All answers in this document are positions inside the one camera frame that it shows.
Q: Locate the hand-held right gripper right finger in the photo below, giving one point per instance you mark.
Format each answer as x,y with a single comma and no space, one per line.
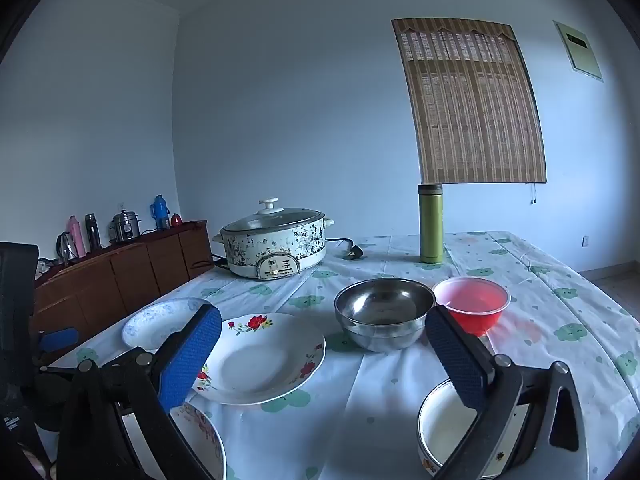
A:
455,360

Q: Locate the printed green cloud tablecloth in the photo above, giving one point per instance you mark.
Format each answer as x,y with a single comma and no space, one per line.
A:
380,400

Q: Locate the white enamel bowl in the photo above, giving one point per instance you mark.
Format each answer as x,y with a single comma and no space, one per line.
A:
440,430

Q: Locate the small red ornament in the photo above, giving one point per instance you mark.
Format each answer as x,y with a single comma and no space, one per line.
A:
175,220

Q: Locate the pink bottle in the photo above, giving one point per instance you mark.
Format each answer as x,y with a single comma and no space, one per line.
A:
76,237

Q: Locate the white speckled electric pot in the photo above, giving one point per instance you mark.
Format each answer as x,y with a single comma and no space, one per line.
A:
270,255

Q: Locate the blue bottle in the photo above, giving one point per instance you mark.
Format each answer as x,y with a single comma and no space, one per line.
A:
160,212

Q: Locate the red plastic bowl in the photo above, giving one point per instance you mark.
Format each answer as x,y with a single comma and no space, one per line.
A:
475,300

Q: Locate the glass pot lid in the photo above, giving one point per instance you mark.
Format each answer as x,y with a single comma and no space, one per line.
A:
280,217

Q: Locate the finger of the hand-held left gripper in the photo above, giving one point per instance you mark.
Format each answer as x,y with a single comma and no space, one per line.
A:
57,338

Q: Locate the white floral ceramic bowl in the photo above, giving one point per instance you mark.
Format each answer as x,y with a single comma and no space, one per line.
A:
200,435

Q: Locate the stainless steel bowl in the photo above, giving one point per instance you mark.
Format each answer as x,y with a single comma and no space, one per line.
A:
385,305

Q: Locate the framed wall panel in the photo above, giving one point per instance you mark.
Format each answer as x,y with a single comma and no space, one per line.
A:
580,50

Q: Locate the white plate with blue pattern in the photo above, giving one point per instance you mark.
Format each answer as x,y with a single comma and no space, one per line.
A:
155,322

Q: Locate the black bottle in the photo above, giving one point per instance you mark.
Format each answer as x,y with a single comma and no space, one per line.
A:
92,232

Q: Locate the brown wooden sideboard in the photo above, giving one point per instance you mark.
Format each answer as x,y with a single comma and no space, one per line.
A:
125,275

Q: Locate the small steel cooker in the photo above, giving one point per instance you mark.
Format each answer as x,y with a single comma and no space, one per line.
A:
125,227

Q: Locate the green thermos flask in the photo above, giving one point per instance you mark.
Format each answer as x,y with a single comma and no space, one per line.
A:
431,225

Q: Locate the white plate with red flowers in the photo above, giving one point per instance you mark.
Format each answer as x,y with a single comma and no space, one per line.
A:
260,360

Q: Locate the pale clutter pile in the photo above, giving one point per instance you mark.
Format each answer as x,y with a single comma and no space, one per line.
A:
46,267

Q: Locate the bamboo window blind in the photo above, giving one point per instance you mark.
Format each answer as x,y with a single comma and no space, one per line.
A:
470,105

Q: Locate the dark kettle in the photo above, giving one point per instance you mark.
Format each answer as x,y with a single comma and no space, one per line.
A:
66,250

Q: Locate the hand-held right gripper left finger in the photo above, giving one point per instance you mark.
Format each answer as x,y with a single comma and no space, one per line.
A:
190,360

